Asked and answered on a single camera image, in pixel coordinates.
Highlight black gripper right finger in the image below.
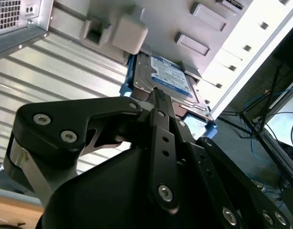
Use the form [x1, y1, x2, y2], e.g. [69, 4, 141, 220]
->
[171, 118, 292, 229]

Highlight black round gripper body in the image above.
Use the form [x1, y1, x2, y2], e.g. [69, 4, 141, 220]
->
[35, 144, 223, 229]

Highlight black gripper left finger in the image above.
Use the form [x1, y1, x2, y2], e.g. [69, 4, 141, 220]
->
[13, 87, 182, 211]

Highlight hard disk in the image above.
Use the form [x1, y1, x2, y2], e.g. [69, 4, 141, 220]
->
[119, 53, 218, 144]

